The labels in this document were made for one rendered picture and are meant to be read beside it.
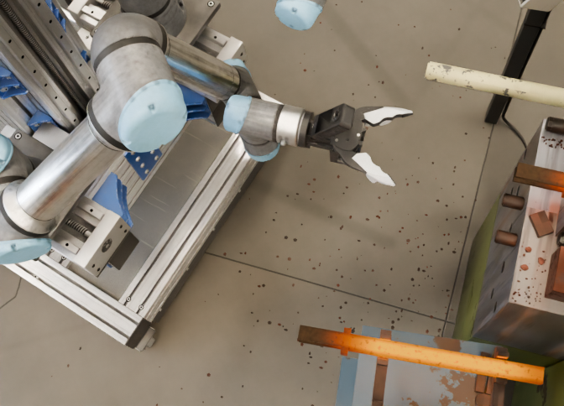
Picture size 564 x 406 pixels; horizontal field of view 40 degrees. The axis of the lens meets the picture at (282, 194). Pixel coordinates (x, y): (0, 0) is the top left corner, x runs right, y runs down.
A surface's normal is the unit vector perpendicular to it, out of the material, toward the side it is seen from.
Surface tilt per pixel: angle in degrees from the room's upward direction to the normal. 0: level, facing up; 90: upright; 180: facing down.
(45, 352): 0
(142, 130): 86
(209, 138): 0
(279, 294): 0
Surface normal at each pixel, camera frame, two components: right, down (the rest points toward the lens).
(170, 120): 0.48, 0.80
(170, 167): -0.08, -0.32
